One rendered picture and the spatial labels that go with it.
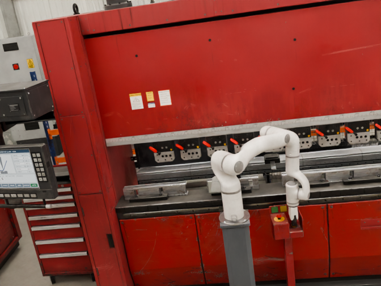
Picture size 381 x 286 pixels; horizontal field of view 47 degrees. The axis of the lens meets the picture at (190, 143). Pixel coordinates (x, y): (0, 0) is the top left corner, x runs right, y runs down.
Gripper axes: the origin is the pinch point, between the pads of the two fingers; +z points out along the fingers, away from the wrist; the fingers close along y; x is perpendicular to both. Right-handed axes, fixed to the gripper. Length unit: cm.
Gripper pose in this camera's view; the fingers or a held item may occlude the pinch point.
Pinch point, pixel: (293, 223)
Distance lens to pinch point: 319.1
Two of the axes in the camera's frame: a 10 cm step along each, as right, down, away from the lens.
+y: 0.0, 4.0, -9.1
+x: 9.9, -1.3, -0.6
